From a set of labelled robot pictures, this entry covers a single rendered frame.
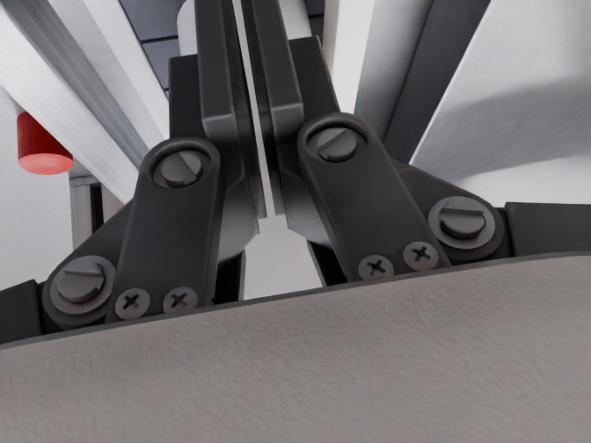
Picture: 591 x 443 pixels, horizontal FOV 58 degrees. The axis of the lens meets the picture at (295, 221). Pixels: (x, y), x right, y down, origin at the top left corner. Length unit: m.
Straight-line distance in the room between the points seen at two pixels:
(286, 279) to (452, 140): 0.26
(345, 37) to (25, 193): 0.39
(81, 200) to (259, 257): 0.34
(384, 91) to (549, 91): 0.12
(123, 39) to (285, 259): 0.13
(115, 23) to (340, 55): 0.09
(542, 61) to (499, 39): 0.04
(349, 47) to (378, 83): 0.21
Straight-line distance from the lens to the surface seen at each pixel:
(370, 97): 0.42
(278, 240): 0.16
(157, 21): 0.23
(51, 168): 0.39
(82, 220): 0.48
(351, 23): 0.19
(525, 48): 0.31
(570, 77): 0.37
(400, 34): 0.36
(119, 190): 0.16
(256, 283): 0.16
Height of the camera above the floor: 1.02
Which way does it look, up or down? 16 degrees down
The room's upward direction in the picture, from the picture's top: 170 degrees clockwise
